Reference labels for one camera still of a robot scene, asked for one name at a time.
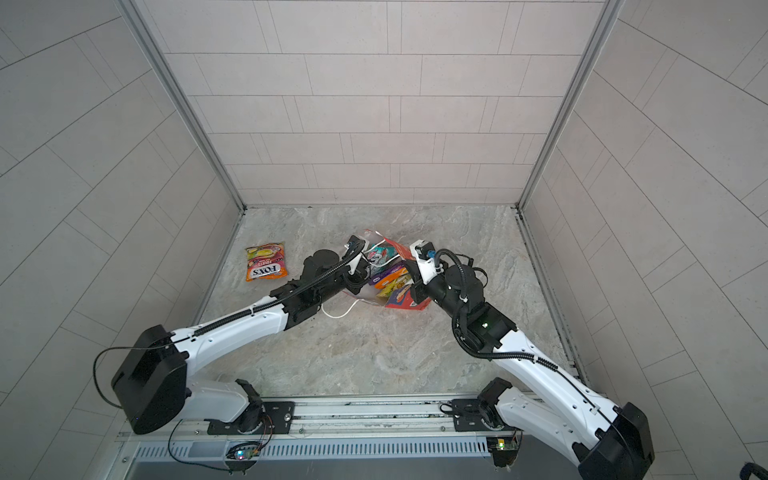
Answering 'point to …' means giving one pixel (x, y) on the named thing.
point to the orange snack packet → (400, 272)
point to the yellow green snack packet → (397, 284)
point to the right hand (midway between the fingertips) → (404, 263)
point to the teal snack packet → (381, 253)
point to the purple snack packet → (377, 278)
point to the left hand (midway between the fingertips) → (376, 257)
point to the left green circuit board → (247, 452)
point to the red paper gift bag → (404, 300)
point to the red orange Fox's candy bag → (266, 261)
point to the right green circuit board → (504, 450)
